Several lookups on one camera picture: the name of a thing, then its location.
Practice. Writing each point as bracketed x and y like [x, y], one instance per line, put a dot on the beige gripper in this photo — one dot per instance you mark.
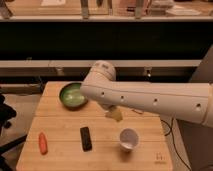
[114, 113]

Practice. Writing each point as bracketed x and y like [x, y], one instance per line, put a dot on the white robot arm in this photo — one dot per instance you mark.
[191, 102]

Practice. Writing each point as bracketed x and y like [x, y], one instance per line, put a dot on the white ceramic cup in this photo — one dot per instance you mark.
[128, 139]

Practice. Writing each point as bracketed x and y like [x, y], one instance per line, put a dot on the green ceramic bowl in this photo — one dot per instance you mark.
[70, 96]

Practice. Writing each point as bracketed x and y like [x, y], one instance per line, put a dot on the crumpled white napkin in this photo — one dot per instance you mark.
[138, 111]

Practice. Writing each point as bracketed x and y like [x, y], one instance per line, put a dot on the black rectangular remote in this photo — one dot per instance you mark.
[85, 139]

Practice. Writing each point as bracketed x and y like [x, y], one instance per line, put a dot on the black office chair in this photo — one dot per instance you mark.
[6, 113]

